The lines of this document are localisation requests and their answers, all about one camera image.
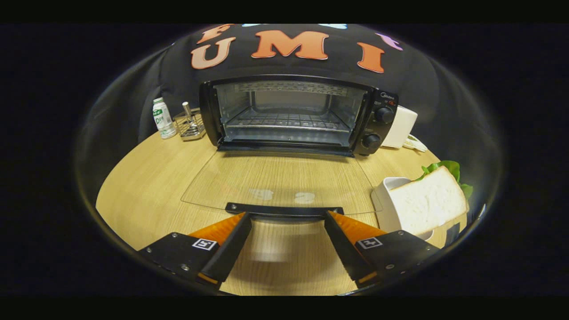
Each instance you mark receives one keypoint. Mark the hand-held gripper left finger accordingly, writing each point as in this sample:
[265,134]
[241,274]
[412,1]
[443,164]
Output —
[231,246]

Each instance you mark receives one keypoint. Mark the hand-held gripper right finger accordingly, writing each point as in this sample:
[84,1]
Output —
[343,244]

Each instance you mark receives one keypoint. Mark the white bread lettuce sandwich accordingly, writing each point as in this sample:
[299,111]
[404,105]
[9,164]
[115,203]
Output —
[429,206]

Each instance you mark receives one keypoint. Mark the black toaster oven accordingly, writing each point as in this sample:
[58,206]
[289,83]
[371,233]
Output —
[378,131]

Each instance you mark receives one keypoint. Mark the white pop-up toaster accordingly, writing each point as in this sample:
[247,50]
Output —
[402,126]

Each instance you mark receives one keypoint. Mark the white slotted plastic tray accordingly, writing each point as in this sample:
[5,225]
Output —
[383,209]

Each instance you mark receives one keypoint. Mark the black tape strip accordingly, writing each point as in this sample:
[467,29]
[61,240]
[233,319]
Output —
[453,232]

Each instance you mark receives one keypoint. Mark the white green-label bottle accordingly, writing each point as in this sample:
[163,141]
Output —
[162,119]

